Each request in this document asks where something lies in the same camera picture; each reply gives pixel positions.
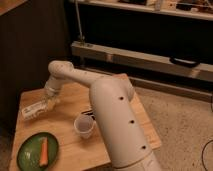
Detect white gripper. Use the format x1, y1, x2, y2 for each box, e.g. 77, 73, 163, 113
42, 77, 63, 110

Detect clear plastic bottle white label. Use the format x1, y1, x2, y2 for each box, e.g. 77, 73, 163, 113
21, 100, 50, 120

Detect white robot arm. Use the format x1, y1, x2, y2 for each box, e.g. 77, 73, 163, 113
45, 60, 162, 171

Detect green ceramic bowl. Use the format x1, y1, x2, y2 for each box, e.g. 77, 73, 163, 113
16, 132, 59, 171

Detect wooden table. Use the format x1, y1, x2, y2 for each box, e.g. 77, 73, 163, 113
8, 73, 163, 171

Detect clear plastic cup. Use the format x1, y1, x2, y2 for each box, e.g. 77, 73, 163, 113
74, 115, 95, 139

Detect orange carrot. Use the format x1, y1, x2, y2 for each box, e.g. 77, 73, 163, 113
39, 138, 48, 167

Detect metal vertical pole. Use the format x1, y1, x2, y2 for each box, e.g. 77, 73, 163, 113
74, 0, 85, 45

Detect upper shelf with clutter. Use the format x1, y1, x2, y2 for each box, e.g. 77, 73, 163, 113
69, 0, 213, 21

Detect grey metal shelf rail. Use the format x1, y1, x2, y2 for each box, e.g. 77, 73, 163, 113
71, 41, 213, 82

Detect black handle loop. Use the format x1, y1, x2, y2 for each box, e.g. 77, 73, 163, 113
169, 57, 200, 68

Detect black cable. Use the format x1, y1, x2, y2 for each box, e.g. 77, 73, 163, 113
199, 99, 213, 171

